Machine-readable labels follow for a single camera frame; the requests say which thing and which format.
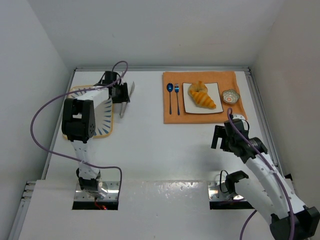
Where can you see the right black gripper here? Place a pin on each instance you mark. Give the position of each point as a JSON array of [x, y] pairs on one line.
[[218, 137]]

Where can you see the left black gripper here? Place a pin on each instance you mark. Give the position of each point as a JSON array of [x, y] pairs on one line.
[[122, 93]]

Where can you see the metal tongs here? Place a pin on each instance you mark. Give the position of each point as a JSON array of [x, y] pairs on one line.
[[127, 93]]

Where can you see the striped orange croissant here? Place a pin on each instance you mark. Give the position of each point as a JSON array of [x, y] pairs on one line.
[[202, 100]]

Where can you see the round glazed bread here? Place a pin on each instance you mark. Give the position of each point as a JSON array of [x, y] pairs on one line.
[[198, 86]]

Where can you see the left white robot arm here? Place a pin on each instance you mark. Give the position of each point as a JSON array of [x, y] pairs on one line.
[[88, 113]]

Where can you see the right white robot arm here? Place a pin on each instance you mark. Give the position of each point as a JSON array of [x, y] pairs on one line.
[[288, 217]]

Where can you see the blue patterned rectangular tray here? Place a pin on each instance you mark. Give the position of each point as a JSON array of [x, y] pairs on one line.
[[103, 112]]

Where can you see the small flower-shaped dish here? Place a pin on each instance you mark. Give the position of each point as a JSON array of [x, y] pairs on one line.
[[230, 96]]

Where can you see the white square plate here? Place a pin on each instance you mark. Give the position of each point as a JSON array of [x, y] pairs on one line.
[[213, 92]]

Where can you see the orange cloth placemat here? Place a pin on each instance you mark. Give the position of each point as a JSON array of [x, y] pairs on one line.
[[226, 80]]

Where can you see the blue spoon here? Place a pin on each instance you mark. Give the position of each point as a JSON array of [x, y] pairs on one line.
[[170, 88]]

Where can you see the blue fork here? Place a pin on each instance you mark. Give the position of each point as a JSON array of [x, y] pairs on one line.
[[177, 89]]

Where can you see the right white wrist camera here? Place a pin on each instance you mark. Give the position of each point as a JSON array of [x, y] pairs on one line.
[[238, 118]]

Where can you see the aluminium frame rail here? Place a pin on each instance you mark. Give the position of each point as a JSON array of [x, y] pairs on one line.
[[167, 68]]

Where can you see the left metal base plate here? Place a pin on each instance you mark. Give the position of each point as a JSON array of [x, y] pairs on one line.
[[108, 193]]

